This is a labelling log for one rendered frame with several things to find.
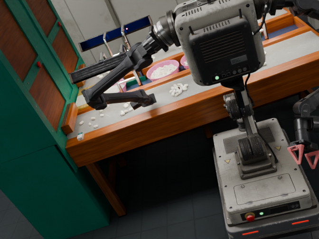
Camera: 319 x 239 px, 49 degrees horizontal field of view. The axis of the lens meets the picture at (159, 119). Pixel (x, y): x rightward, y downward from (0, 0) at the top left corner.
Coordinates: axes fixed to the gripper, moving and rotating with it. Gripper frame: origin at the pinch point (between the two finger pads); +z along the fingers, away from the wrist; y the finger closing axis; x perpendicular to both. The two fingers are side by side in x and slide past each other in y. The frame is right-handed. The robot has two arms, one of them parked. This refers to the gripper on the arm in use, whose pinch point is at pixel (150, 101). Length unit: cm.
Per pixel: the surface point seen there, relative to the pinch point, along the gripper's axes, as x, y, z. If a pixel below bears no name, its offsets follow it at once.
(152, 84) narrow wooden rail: -14.3, -2.6, 16.7
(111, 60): -32.3, 14.5, -13.4
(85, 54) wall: -114, 87, 179
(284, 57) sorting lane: 2, -93, 1
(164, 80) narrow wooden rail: -14.3, -11.9, 16.7
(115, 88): -25, 29, 34
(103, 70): -28.2, 21.5, -12.7
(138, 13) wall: -129, 4, 158
